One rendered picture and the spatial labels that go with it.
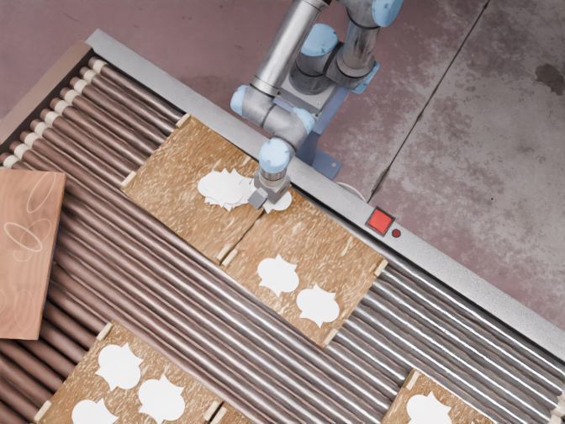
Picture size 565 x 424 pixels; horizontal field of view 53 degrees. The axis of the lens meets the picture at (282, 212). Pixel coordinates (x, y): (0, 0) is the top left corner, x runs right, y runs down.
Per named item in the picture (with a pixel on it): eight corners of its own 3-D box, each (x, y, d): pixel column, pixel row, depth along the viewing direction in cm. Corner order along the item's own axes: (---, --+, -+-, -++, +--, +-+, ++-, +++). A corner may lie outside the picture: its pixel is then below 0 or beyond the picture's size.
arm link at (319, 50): (307, 38, 191) (312, 12, 178) (341, 58, 189) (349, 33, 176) (288, 63, 187) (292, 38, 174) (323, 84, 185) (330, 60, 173)
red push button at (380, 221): (376, 209, 188) (377, 209, 186) (391, 219, 187) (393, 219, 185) (366, 224, 186) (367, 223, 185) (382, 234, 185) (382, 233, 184)
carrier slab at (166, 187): (190, 114, 194) (189, 113, 193) (285, 184, 188) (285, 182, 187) (120, 190, 185) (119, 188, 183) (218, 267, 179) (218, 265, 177)
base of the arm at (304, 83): (300, 50, 200) (303, 33, 191) (338, 70, 199) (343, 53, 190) (280, 82, 195) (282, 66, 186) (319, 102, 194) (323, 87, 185)
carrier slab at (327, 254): (287, 187, 188) (287, 185, 186) (388, 262, 182) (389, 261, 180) (219, 268, 179) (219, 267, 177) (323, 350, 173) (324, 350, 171)
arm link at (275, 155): (297, 145, 142) (279, 172, 140) (294, 161, 153) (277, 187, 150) (271, 129, 143) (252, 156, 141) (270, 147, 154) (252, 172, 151)
